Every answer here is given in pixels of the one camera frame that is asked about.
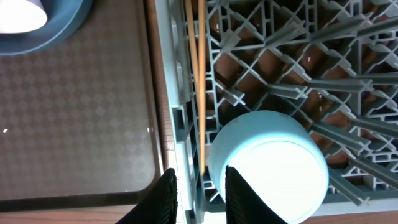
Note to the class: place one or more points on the dark blue plate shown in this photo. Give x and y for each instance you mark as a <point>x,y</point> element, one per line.
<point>64,18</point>

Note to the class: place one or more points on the grey dishwasher rack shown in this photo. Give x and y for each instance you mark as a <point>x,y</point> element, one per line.
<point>331,65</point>

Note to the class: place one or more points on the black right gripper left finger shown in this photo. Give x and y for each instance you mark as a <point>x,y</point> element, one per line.
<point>160,204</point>

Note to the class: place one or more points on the brown serving tray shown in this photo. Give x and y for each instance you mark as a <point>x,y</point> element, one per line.
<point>78,119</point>

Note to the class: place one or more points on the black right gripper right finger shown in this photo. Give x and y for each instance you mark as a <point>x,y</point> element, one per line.
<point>243,205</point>

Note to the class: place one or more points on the pink cup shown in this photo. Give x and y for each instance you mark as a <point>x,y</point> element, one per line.
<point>20,16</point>

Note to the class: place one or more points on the wooden chopstick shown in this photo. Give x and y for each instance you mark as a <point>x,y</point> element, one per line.
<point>193,46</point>
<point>202,74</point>

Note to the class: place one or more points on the light blue cup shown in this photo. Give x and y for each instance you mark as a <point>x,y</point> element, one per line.
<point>277,158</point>

